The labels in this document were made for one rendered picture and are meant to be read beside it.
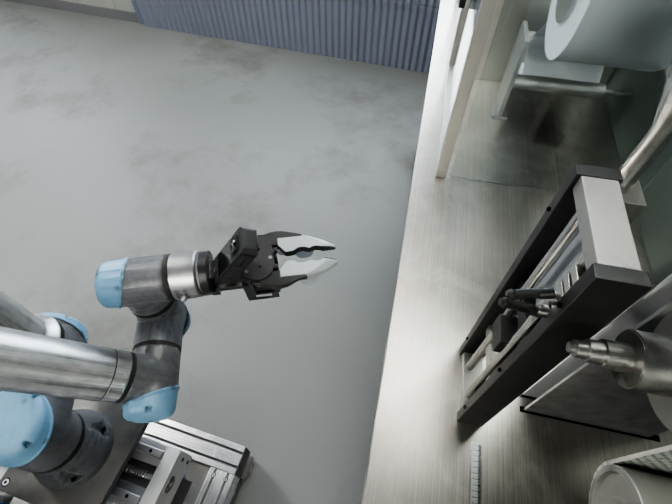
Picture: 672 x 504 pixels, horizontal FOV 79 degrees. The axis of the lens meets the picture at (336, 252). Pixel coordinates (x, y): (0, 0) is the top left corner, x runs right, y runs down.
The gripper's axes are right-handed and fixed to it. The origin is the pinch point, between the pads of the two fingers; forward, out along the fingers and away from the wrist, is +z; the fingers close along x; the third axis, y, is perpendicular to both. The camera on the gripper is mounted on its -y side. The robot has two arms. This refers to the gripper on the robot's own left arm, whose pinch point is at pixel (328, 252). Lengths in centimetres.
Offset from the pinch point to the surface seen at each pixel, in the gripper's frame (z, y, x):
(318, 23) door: 29, 137, -270
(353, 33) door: 55, 139, -258
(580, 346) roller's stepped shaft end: 24.4, -14.1, 22.2
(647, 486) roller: 32.0, -4.1, 36.9
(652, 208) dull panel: 88, 30, -18
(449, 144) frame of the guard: 39, 27, -43
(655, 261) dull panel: 83, 32, -4
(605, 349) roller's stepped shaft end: 26.7, -14.5, 23.0
